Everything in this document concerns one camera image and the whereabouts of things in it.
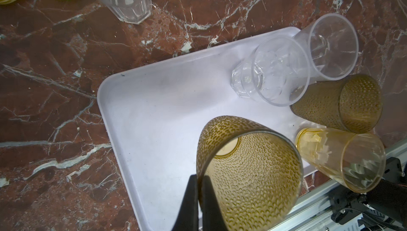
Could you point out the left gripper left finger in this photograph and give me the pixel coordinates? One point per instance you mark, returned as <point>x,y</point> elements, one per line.
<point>187,219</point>

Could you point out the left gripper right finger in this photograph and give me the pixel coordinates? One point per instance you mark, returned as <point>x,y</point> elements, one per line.
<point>212,219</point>

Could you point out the clear faceted cup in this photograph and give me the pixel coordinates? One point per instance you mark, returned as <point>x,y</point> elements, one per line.
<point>332,46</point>

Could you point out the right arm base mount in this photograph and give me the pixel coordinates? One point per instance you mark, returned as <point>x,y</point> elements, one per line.
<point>383,207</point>

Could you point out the olive green textured cup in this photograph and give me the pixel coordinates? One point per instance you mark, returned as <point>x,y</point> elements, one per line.
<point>256,172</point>

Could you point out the amber faceted cup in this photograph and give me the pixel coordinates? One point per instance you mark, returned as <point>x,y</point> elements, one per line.
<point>356,161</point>

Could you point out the brown olive textured cup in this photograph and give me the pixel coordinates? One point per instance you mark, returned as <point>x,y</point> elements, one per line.
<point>353,104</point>

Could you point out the lilac plastic tray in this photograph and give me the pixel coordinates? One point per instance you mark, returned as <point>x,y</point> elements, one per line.
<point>154,116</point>

